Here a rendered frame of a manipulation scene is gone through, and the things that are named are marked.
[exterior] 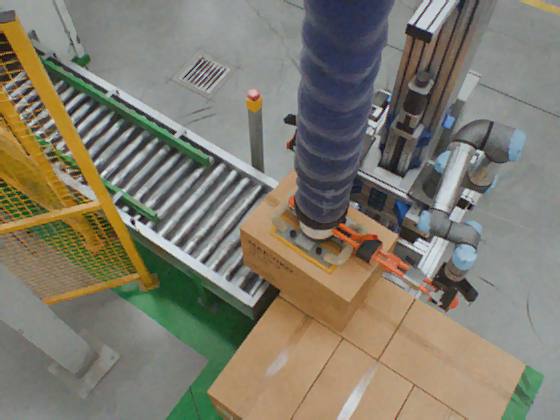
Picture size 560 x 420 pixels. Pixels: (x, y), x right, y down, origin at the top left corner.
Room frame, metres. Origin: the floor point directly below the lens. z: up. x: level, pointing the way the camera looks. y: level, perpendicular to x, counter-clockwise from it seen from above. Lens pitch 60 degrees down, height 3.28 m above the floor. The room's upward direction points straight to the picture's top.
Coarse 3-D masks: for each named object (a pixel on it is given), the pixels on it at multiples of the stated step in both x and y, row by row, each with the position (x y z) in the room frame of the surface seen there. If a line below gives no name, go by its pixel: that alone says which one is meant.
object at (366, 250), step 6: (372, 240) 1.04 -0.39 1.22; (378, 240) 1.04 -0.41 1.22; (360, 246) 1.01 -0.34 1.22; (366, 246) 1.01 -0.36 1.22; (372, 246) 1.01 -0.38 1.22; (378, 246) 1.01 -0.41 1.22; (354, 252) 1.00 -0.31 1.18; (360, 252) 0.98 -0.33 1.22; (366, 252) 0.98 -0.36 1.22; (372, 252) 0.98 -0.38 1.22; (378, 252) 0.99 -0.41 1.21; (360, 258) 0.97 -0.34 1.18; (366, 258) 0.96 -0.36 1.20; (372, 258) 0.95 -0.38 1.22
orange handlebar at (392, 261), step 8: (288, 200) 1.24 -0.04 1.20; (336, 232) 1.08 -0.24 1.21; (352, 232) 1.08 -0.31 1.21; (344, 240) 1.05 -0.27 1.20; (376, 256) 0.97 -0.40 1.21; (392, 256) 0.97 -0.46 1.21; (384, 264) 0.93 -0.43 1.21; (392, 264) 0.93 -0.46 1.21; (400, 264) 0.93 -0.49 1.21; (392, 272) 0.91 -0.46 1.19; (400, 272) 0.90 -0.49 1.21; (424, 280) 0.87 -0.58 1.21; (424, 288) 0.83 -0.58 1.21; (456, 304) 0.76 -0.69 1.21
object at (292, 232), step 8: (288, 224) 1.18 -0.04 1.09; (272, 232) 1.14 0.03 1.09; (280, 232) 1.14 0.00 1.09; (288, 232) 1.14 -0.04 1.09; (296, 232) 1.14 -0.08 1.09; (280, 240) 1.11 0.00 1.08; (288, 240) 1.10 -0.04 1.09; (296, 248) 1.06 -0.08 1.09; (312, 248) 1.06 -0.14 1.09; (320, 248) 1.05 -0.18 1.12; (328, 248) 1.06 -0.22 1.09; (304, 256) 1.03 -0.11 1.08; (312, 256) 1.02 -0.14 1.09; (320, 256) 1.02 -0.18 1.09; (320, 264) 0.99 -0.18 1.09; (328, 264) 0.99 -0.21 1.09; (328, 272) 0.95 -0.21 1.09
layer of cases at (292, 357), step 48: (384, 288) 1.10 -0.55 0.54; (288, 336) 0.84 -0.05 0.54; (336, 336) 0.84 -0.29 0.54; (384, 336) 0.84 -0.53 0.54; (432, 336) 0.84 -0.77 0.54; (240, 384) 0.60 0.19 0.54; (288, 384) 0.60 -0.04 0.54; (336, 384) 0.60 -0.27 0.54; (384, 384) 0.60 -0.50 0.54; (432, 384) 0.61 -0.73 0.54; (480, 384) 0.61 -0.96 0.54
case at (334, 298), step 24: (288, 192) 1.37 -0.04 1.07; (264, 216) 1.24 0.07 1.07; (288, 216) 1.24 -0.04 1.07; (360, 216) 1.24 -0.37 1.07; (264, 240) 1.11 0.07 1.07; (384, 240) 1.11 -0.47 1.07; (264, 264) 1.09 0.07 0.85; (288, 264) 1.01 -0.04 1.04; (312, 264) 1.00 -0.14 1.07; (360, 264) 1.00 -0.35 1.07; (288, 288) 1.01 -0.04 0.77; (312, 288) 0.93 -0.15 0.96; (336, 288) 0.88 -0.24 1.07; (360, 288) 0.89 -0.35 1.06; (312, 312) 0.91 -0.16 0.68; (336, 312) 0.84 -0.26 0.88
